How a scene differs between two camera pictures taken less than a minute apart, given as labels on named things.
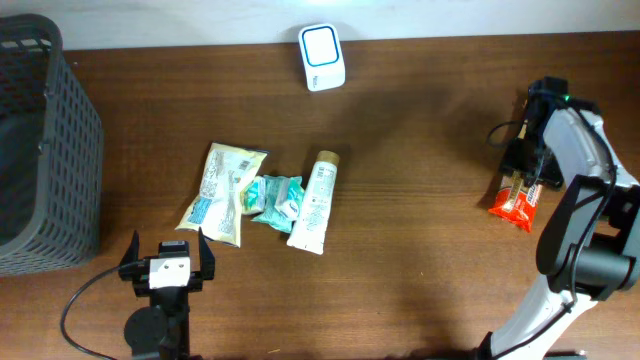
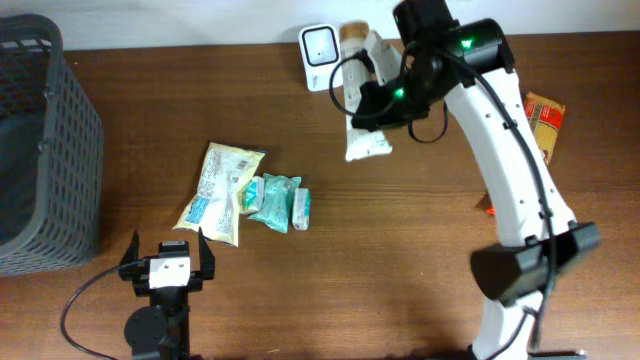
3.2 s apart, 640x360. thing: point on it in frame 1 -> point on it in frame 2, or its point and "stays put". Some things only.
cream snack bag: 217,209 stays put
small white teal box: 289,195 -> 301,209
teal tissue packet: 284,196 stays put
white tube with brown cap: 311,227 -> 366,57
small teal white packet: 253,196 stays put
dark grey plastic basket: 52,152 stays put
